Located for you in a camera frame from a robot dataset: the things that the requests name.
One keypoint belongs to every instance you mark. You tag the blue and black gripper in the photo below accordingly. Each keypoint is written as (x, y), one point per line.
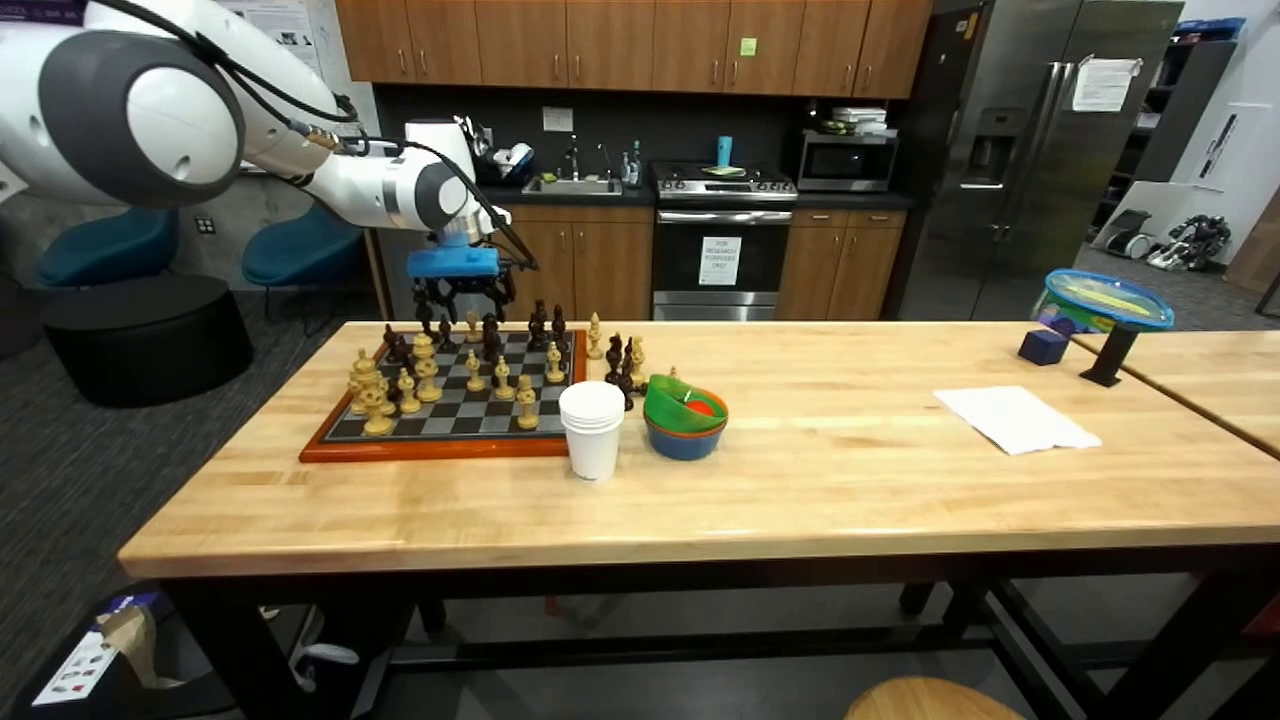
(461, 277)

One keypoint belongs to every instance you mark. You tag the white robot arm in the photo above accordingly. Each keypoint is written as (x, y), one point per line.
(160, 101)

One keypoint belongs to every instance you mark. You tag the wooden framed chess board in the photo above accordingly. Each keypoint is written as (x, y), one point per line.
(453, 424)

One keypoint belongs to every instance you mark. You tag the kitchen sink with faucet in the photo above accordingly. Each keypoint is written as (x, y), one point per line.
(575, 181)

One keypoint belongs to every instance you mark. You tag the stainless steel oven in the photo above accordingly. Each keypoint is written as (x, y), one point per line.
(716, 242)

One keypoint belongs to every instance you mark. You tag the green and blue bowl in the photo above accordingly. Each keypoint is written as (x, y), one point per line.
(683, 420)

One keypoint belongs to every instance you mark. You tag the black microwave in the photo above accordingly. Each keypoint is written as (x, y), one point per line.
(845, 160)

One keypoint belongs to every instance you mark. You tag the white paper sheet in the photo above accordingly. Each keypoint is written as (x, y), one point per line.
(1015, 419)

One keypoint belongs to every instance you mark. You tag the round wooden stool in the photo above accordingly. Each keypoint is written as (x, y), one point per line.
(927, 697)

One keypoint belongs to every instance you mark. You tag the blue plate on stand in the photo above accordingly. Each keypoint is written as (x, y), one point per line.
(1082, 300)

